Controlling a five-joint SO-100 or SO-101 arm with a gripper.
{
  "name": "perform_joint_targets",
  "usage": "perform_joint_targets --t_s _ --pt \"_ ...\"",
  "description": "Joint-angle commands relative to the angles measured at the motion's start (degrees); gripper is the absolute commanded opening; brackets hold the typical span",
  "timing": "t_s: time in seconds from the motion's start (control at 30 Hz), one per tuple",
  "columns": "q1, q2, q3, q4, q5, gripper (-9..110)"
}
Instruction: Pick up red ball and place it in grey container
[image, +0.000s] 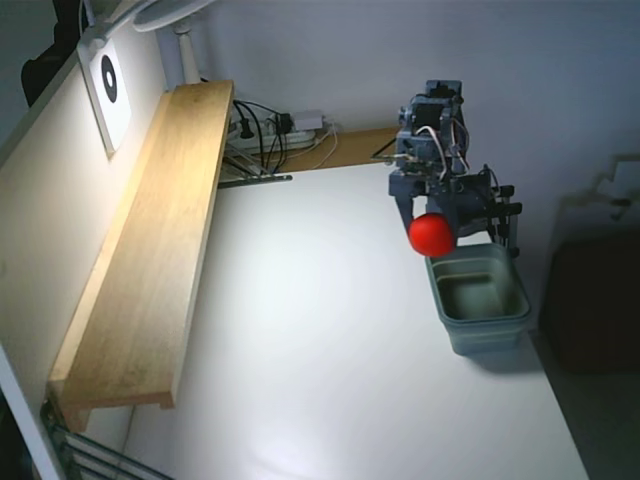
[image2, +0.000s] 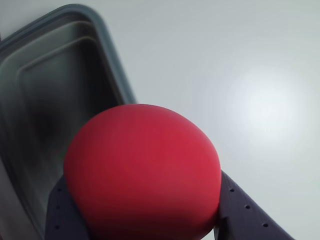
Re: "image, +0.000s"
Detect blue-grey gripper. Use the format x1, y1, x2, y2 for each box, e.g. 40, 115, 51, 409
388, 168, 454, 229

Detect red ball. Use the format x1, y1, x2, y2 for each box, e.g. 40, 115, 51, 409
407, 212, 457, 259

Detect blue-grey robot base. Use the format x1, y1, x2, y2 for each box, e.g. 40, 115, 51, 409
424, 172, 501, 239

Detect grey plastic container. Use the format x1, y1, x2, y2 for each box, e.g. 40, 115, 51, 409
424, 244, 532, 358

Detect thin wooden board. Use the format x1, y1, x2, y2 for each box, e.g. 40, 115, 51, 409
282, 127, 401, 174

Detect black table clamp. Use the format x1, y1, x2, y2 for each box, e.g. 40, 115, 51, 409
480, 183, 524, 261

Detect grey power adapter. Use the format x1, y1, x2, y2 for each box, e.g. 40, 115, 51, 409
291, 110, 327, 129

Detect white power strip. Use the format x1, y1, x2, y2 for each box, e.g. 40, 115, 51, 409
227, 125, 322, 151

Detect dark bag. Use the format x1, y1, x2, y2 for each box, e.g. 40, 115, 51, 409
542, 238, 640, 374

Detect long wooden shelf board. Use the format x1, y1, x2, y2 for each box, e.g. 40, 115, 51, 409
48, 79, 236, 434

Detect black object behind partition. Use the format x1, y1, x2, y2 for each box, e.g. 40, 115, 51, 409
20, 0, 85, 109

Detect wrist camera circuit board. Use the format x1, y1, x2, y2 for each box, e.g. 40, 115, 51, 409
389, 153, 439, 177

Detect white thin cable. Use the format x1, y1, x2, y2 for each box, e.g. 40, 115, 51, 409
312, 122, 342, 170

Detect black power cable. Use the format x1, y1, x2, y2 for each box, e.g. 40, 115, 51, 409
233, 98, 289, 174

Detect white lamp post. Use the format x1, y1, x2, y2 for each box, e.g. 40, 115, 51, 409
172, 27, 202, 84

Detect white panel with black ring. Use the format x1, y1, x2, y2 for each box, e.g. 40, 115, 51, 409
76, 37, 134, 161

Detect metal frame rails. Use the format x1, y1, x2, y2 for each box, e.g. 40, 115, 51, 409
39, 399, 174, 480

